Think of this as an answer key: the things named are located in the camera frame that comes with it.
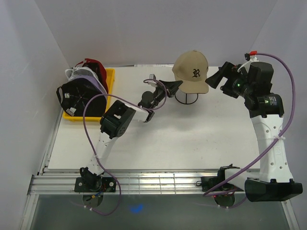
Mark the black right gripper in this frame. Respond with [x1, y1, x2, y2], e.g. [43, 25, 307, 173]
[205, 62, 253, 99]

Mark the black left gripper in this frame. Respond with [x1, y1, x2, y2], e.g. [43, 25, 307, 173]
[150, 80, 182, 109]

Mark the tan R baseball cap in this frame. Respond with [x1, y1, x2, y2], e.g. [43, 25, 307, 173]
[172, 50, 209, 94]

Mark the purple LA baseball cap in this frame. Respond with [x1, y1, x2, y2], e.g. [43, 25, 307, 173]
[68, 75, 107, 94]

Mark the black NY baseball cap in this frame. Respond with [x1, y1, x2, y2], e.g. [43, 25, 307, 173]
[56, 79, 107, 117]

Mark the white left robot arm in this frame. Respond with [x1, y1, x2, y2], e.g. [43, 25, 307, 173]
[80, 78, 183, 192]

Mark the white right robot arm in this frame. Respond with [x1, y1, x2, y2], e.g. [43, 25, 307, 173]
[206, 61, 303, 202]

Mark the yellow plastic bin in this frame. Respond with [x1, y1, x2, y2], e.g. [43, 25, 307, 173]
[56, 67, 115, 122]

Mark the red baseball cap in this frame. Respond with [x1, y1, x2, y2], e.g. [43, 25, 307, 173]
[75, 58, 107, 88]

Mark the white baseball cap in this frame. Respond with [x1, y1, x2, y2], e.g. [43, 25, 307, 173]
[65, 67, 99, 81]

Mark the black wire hat stand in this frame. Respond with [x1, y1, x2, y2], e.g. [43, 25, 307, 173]
[175, 91, 199, 105]

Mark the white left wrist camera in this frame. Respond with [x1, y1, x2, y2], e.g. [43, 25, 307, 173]
[143, 74, 158, 87]

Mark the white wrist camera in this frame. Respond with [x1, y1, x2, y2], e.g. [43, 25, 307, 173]
[237, 51, 259, 73]
[143, 74, 158, 87]

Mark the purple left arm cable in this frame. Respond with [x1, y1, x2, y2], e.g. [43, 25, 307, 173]
[71, 79, 168, 216]

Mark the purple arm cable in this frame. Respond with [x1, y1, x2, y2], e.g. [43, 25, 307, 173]
[71, 79, 168, 216]
[194, 52, 295, 210]

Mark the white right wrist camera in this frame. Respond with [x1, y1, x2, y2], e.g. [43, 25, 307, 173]
[237, 51, 259, 73]

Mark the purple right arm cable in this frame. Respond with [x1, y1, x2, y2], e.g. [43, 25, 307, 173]
[194, 52, 295, 210]

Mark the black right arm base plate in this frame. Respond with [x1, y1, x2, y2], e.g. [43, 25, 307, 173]
[197, 176, 245, 192]

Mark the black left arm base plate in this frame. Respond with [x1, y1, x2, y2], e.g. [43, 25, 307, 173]
[74, 177, 116, 193]

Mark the aluminium frame rail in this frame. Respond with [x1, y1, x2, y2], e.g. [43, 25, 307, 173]
[28, 169, 217, 195]

